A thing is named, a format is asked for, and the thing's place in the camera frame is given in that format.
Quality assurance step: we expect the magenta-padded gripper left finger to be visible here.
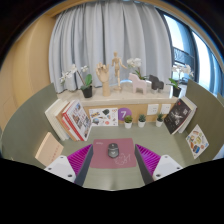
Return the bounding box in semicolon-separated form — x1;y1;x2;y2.
43;143;94;187

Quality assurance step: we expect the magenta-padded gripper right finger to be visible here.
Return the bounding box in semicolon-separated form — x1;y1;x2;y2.
134;143;184;185

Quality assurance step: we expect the dark grey computer mouse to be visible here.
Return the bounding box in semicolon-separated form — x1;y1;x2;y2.
107;142;120;159

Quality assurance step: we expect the pink mouse pad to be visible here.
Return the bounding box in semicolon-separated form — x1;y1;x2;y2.
89;137;138;170

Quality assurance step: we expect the tan kraft book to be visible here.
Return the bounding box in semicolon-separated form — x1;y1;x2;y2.
34;131;64;167

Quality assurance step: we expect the food sticker sheet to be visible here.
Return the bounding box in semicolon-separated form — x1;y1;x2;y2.
185;124;210;160

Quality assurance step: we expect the spiky succulent white pot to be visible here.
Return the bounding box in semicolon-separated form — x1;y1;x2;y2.
155;113;165;128

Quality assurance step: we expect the dark green succulent white pot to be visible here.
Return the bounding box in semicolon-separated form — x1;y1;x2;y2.
137;114;147;129

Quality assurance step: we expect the cream books stack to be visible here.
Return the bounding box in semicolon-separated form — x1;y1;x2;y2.
44;98;73;142

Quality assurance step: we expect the red and white magazine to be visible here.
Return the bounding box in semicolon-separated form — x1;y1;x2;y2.
61;100;93;142

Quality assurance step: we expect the black cover book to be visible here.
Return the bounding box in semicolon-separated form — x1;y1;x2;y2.
163;98;193;135

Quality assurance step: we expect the light green succulent white pot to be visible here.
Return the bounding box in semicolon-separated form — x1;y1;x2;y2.
123;114;134;130

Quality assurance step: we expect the white books stack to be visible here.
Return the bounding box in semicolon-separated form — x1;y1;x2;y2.
178;95;198;134

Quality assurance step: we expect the white cartoon sticker sheet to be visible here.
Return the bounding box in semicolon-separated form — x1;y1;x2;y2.
88;107;119;128

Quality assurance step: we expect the purple round number sticker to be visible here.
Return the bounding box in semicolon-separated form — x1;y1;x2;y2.
117;106;133;122

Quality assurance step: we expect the white orchid black pot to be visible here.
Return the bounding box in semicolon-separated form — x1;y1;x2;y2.
126;57;148;81
166;63;194;98
59;63;94;99

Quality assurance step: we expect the cream desk ledge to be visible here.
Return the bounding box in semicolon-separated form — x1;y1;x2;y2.
57;79;188;108

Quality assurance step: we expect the pink horse figure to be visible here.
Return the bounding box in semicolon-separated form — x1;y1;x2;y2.
128;72;148;95

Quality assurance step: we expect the wooden hand model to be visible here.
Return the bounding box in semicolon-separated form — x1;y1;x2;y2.
95;62;111;98

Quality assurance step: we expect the wooden artist mannequin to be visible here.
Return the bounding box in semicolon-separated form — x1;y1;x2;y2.
110;51;128;92

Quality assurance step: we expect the grey curtain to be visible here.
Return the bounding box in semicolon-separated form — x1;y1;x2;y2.
48;0;173;94

